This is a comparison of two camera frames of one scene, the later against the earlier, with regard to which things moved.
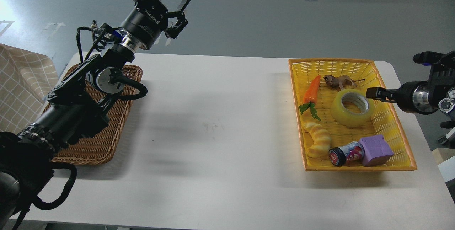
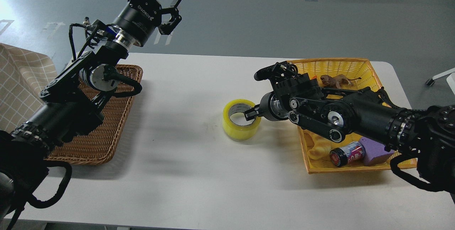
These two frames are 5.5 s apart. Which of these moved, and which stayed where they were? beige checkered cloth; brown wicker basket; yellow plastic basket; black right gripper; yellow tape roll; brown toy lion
Moved: yellow tape roll; black right gripper
Stayed: brown wicker basket; brown toy lion; yellow plastic basket; beige checkered cloth
